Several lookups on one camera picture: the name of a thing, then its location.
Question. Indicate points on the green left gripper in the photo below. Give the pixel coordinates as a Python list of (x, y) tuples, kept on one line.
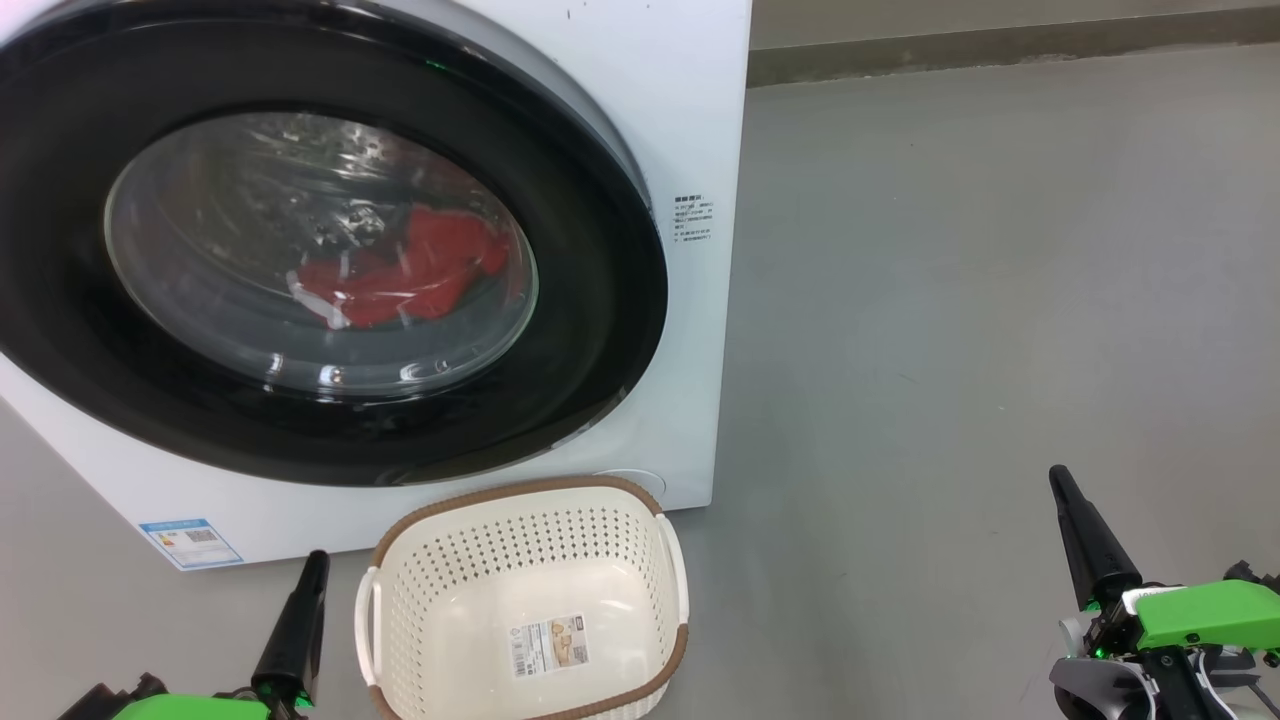
[(200, 708)]

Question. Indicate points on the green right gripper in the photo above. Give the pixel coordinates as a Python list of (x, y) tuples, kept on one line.
[(1210, 612)]

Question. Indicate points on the red garment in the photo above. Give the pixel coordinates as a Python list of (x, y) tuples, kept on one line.
[(440, 260)]

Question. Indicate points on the black round glass washer door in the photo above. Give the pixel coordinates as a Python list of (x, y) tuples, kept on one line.
[(600, 300)]

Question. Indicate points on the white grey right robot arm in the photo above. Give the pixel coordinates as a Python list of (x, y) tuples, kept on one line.
[(1100, 685)]

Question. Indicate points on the cream perforated basket brown rim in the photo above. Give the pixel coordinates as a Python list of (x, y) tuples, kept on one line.
[(420, 560)]

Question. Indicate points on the white front-load washing machine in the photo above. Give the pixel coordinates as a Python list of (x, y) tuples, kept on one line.
[(690, 400)]

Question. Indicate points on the blue energy label sticker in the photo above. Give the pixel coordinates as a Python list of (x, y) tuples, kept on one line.
[(190, 543)]

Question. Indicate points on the white product label sticker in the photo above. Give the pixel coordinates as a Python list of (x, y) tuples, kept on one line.
[(548, 647)]

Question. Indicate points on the round white filter cover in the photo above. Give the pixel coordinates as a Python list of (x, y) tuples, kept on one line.
[(645, 480)]

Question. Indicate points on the grey skirting board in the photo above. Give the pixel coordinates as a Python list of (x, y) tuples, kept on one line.
[(1000, 45)]

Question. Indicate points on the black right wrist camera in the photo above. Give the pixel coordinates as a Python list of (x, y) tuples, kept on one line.
[(1255, 577)]

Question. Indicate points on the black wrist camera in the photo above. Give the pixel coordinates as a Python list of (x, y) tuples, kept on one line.
[(110, 700), (1255, 577)]

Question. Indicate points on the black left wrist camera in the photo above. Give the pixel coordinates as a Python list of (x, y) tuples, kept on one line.
[(110, 700)]

